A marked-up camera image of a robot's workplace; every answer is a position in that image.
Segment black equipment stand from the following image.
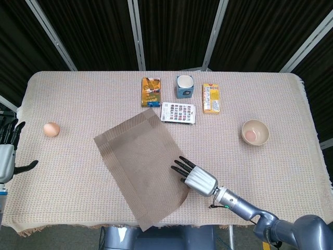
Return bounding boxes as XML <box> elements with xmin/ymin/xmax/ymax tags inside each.
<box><xmin>0</xmin><ymin>103</ymin><xmax>17</xmax><ymax>124</ymax></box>

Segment brown egg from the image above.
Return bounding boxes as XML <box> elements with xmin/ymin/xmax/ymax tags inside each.
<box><xmin>43</xmin><ymin>122</ymin><xmax>61</xmax><ymax>138</ymax></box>

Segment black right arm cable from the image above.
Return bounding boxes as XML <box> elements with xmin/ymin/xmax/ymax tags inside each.
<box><xmin>208</xmin><ymin>192</ymin><xmax>229</xmax><ymax>209</ymax></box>

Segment orange and blue box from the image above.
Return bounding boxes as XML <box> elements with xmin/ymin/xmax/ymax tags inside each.
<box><xmin>141</xmin><ymin>77</ymin><xmax>162</xmax><ymax>108</ymax></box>

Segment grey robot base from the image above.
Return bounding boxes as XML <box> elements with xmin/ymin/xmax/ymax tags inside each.
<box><xmin>100</xmin><ymin>225</ymin><xmax>216</xmax><ymax>250</ymax></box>

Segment dark pleated screen panel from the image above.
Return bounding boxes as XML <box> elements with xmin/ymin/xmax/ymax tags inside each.
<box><xmin>292</xmin><ymin>24</ymin><xmax>333</xmax><ymax>146</ymax></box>
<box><xmin>0</xmin><ymin>0</ymin><xmax>75</xmax><ymax>109</ymax></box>
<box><xmin>36</xmin><ymin>0</ymin><xmax>138</xmax><ymax>71</ymax></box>
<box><xmin>209</xmin><ymin>0</ymin><xmax>333</xmax><ymax>72</ymax></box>
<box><xmin>137</xmin><ymin>0</ymin><xmax>222</xmax><ymax>71</ymax></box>

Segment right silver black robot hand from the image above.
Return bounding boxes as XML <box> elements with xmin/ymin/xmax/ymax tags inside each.
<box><xmin>170</xmin><ymin>156</ymin><xmax>219</xmax><ymax>198</ymax></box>

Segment yellow flat box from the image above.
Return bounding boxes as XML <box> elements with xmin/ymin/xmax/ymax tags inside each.
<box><xmin>202</xmin><ymin>83</ymin><xmax>222</xmax><ymax>115</ymax></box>

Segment light brown bowl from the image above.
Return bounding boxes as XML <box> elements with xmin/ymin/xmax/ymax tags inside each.
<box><xmin>241</xmin><ymin>119</ymin><xmax>270</xmax><ymax>146</ymax></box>

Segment white box with picture grid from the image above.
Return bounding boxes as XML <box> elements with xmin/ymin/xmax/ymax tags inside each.
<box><xmin>160</xmin><ymin>101</ymin><xmax>197</xmax><ymax>127</ymax></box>

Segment beige woven tablecloth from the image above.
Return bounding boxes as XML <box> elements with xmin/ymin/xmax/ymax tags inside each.
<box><xmin>0</xmin><ymin>70</ymin><xmax>332</xmax><ymax>238</ymax></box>

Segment brown woven placemat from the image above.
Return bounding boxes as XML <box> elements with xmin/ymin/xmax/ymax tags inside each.
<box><xmin>93</xmin><ymin>107</ymin><xmax>190</xmax><ymax>232</ymax></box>

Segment white table leg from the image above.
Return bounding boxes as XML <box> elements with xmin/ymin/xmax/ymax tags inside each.
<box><xmin>228</xmin><ymin>225</ymin><xmax>235</xmax><ymax>250</ymax></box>

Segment white square cup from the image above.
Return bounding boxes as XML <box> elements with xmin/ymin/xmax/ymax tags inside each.
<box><xmin>177</xmin><ymin>75</ymin><xmax>194</xmax><ymax>89</ymax></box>

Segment light blue square box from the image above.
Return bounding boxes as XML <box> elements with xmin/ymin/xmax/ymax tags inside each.
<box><xmin>176</xmin><ymin>74</ymin><xmax>195</xmax><ymax>99</ymax></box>

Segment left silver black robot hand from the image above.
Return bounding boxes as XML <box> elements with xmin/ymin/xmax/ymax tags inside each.
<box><xmin>0</xmin><ymin>119</ymin><xmax>40</xmax><ymax>183</ymax></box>

